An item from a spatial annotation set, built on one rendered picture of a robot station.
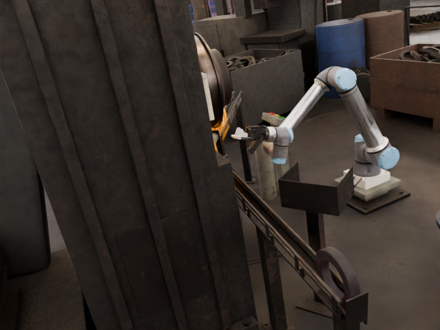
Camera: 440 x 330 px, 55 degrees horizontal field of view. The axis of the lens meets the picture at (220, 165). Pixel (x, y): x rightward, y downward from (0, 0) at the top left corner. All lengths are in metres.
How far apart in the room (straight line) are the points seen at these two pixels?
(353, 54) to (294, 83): 0.95
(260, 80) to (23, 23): 3.31
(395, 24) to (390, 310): 4.10
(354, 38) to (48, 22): 4.37
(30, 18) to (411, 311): 1.98
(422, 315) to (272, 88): 3.02
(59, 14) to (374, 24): 4.62
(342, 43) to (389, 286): 3.57
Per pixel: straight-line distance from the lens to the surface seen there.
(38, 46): 1.46
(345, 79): 2.53
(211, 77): 1.88
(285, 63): 4.73
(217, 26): 6.40
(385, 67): 4.50
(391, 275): 2.45
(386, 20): 5.68
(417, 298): 2.33
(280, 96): 4.72
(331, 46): 5.42
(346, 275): 1.27
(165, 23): 1.50
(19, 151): 2.33
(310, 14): 6.07
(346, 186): 1.86
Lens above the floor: 1.53
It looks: 23 degrees down
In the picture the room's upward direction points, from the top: 10 degrees counter-clockwise
